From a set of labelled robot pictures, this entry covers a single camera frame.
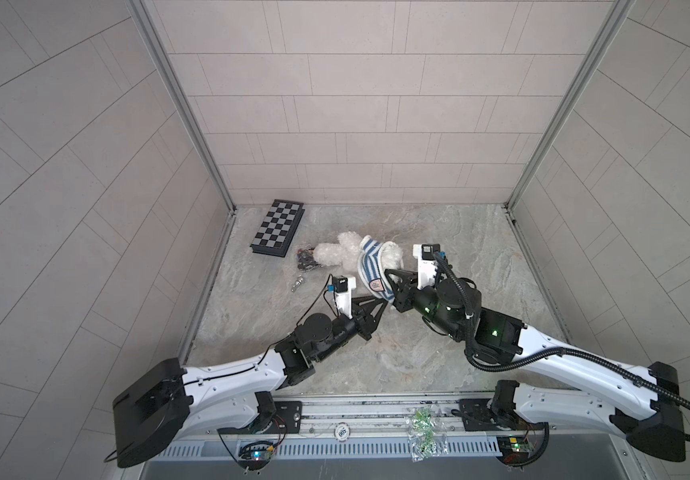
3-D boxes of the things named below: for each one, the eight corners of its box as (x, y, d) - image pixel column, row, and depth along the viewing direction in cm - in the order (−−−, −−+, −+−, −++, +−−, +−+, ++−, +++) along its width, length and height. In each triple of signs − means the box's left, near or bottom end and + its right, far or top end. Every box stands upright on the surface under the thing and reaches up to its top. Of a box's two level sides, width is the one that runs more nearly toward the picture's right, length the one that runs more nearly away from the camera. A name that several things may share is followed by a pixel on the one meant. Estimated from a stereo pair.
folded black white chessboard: (252, 252, 104) (249, 247, 101) (275, 205, 119) (274, 199, 116) (284, 257, 102) (283, 252, 100) (304, 209, 118) (303, 203, 115)
